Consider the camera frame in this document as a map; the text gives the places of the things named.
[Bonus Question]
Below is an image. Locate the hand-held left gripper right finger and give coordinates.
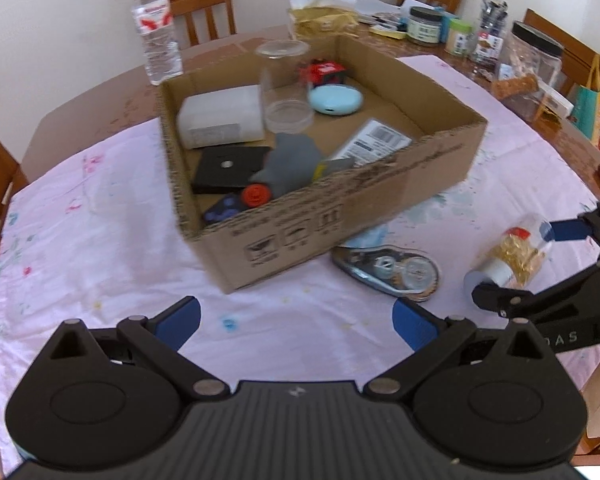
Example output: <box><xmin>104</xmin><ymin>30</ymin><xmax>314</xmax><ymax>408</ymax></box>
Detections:
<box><xmin>364</xmin><ymin>297</ymin><xmax>549</xmax><ymax>402</ymax></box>

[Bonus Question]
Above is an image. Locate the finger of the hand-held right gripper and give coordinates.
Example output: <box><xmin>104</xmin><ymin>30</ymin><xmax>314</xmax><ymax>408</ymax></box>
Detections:
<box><xmin>471</xmin><ymin>245</ymin><xmax>600</xmax><ymax>321</ymax></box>
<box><xmin>539</xmin><ymin>201</ymin><xmax>600</xmax><ymax>248</ymax></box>

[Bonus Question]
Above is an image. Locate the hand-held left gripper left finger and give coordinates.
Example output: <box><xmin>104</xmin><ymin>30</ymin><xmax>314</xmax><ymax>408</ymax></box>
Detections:
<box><xmin>50</xmin><ymin>296</ymin><xmax>230</xmax><ymax>402</ymax></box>

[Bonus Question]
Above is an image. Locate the glass spice jar silver cap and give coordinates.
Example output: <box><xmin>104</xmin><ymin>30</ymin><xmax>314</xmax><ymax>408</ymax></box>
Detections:
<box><xmin>464</xmin><ymin>214</ymin><xmax>553</xmax><ymax>301</ymax></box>

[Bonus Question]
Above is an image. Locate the black toy with blue spots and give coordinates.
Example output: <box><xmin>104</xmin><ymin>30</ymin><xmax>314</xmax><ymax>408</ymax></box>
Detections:
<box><xmin>201</xmin><ymin>195</ymin><xmax>251</xmax><ymax>225</ymax></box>

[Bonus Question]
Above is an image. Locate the brown cardboard box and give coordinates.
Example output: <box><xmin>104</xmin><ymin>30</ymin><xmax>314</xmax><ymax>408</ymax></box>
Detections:
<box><xmin>157</xmin><ymin>35</ymin><xmax>489</xmax><ymax>295</ymax></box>

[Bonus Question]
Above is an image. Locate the red round plastic cap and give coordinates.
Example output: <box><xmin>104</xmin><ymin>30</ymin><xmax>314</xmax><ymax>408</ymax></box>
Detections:
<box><xmin>241</xmin><ymin>184</ymin><xmax>272</xmax><ymax>208</ymax></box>

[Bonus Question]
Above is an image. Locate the black rectangular box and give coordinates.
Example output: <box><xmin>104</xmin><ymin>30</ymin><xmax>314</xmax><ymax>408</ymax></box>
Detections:
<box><xmin>191</xmin><ymin>146</ymin><xmax>273</xmax><ymax>195</ymax></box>

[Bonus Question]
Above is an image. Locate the clear plastic case with label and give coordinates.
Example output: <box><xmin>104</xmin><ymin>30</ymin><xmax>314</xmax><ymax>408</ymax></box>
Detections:
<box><xmin>330</xmin><ymin>119</ymin><xmax>412</xmax><ymax>171</ymax></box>

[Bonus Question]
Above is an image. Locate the grey toy dog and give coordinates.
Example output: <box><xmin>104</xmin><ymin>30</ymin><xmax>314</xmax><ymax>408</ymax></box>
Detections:
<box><xmin>250</xmin><ymin>132</ymin><xmax>326</xmax><ymax>198</ymax></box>

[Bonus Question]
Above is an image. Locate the light blue round case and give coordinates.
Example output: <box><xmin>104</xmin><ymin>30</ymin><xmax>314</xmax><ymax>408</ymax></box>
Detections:
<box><xmin>307</xmin><ymin>85</ymin><xmax>365</xmax><ymax>116</ymax></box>

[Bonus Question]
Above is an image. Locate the red toy car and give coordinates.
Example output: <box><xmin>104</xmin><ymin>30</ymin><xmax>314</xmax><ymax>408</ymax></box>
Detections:
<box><xmin>300</xmin><ymin>58</ymin><xmax>348</xmax><ymax>86</ymax></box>

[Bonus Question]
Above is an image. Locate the transparent correction tape dispenser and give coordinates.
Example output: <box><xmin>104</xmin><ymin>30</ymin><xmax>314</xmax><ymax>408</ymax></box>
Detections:
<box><xmin>330</xmin><ymin>245</ymin><xmax>441</xmax><ymax>303</ymax></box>

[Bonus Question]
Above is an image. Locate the pink floral tablecloth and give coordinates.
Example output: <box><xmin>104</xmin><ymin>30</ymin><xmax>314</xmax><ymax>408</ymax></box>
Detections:
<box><xmin>0</xmin><ymin>55</ymin><xmax>600</xmax><ymax>471</ymax></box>

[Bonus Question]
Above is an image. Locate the green yellow gift bag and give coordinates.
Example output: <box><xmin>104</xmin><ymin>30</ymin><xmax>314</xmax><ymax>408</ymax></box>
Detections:
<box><xmin>570</xmin><ymin>55</ymin><xmax>600</xmax><ymax>153</ymax></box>

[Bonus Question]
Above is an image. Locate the small white box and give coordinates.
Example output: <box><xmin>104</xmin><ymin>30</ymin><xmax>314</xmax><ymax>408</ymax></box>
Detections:
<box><xmin>532</xmin><ymin>87</ymin><xmax>573</xmax><ymax>123</ymax></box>

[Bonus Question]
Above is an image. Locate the large clear jar black lid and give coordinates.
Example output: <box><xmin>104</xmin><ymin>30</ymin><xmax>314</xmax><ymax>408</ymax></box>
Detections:
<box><xmin>492</xmin><ymin>21</ymin><xmax>565</xmax><ymax>121</ymax></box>

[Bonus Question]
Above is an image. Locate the white plastic bottle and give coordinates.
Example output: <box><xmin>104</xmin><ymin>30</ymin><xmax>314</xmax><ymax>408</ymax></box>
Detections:
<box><xmin>176</xmin><ymin>85</ymin><xmax>266</xmax><ymax>150</ymax></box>

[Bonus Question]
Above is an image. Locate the clear pen holder with pens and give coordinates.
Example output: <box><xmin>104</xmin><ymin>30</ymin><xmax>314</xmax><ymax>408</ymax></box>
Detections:
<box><xmin>472</xmin><ymin>0</ymin><xmax>508</xmax><ymax>68</ymax></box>

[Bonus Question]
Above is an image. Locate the small container with green lid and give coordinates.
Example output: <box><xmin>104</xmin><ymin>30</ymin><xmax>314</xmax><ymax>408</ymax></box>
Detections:
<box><xmin>445</xmin><ymin>17</ymin><xmax>473</xmax><ymax>56</ymax></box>

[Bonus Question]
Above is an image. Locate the clear plastic cup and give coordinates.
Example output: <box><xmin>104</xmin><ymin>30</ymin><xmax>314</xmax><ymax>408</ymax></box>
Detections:
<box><xmin>255</xmin><ymin>39</ymin><xmax>315</xmax><ymax>133</ymax></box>

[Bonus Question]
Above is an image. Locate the jar with dark lid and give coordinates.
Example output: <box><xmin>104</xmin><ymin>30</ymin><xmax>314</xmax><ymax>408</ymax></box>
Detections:
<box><xmin>406</xmin><ymin>6</ymin><xmax>443</xmax><ymax>47</ymax></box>

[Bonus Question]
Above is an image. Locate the clear water bottle red label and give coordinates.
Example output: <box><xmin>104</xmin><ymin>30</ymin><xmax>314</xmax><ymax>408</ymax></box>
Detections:
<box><xmin>130</xmin><ymin>0</ymin><xmax>184</xmax><ymax>86</ymax></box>

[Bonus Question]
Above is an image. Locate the yellow snack bag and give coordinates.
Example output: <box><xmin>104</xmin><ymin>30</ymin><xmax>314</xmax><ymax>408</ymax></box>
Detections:
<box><xmin>287</xmin><ymin>6</ymin><xmax>359</xmax><ymax>41</ymax></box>

